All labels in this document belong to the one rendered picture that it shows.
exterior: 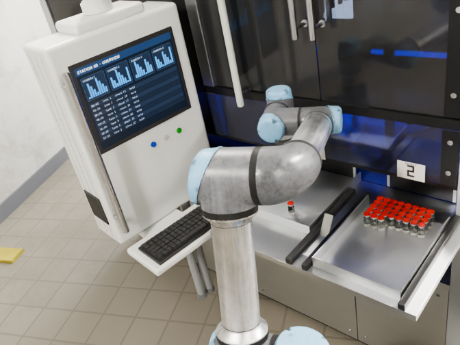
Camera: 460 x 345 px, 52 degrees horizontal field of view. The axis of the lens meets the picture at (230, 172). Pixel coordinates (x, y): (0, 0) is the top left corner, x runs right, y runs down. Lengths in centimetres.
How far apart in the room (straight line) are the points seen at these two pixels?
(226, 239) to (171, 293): 180
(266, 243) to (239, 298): 52
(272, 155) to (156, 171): 95
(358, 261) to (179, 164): 79
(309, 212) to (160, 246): 54
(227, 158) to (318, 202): 79
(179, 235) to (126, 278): 125
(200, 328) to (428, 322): 113
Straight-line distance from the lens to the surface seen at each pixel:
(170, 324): 257
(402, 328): 202
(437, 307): 184
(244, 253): 96
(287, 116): 125
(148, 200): 179
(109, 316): 275
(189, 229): 172
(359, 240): 147
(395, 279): 136
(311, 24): 140
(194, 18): 178
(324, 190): 169
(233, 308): 101
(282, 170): 86
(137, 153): 170
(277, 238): 151
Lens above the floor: 184
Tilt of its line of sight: 31 degrees down
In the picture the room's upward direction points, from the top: 12 degrees counter-clockwise
